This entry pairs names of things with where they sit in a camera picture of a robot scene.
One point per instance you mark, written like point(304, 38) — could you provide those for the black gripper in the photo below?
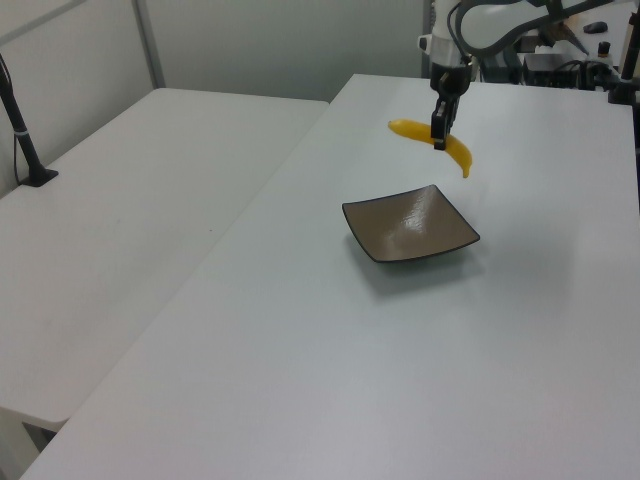
point(450, 80)

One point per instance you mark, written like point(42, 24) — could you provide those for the yellow banana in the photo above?
point(407, 129)

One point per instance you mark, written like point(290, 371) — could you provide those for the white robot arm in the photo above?
point(442, 30)

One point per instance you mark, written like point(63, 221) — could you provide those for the square brown ceramic plate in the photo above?
point(407, 230)

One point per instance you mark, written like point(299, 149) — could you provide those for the black electronics box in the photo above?
point(550, 70)

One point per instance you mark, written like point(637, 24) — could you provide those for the black computer mouse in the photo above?
point(595, 28)

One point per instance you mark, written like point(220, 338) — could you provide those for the black clamp stand pole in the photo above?
point(627, 65)

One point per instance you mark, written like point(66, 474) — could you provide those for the white side table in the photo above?
point(125, 210)

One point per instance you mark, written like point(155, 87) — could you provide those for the grey metal partition post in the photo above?
point(149, 45)

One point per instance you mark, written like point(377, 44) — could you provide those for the black camera stand pole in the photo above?
point(20, 130)

